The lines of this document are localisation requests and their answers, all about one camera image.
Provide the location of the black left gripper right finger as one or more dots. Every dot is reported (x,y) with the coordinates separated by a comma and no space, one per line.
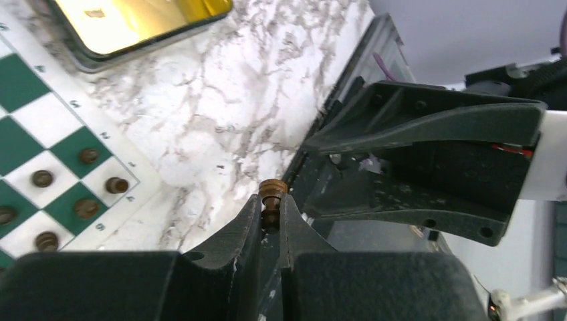
(319,282)

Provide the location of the dark chess piece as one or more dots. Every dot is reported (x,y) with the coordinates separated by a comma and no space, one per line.
(88,155)
(86,208)
(116,185)
(47,241)

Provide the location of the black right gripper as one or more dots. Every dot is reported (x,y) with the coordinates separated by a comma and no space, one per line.
(483,180)

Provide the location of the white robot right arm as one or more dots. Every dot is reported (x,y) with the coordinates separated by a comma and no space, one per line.
(545,82)

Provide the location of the green white chess board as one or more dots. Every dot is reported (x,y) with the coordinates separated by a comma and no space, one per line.
(46,120)

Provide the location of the right gold tin box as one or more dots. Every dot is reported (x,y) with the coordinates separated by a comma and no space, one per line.
(98,35)

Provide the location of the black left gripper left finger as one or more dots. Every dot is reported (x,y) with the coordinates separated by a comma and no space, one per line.
(217,280)

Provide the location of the dark pawn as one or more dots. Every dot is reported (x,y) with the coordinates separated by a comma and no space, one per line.
(271,192)
(7,215)

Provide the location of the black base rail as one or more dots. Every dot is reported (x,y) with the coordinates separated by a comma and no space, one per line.
(311,172)

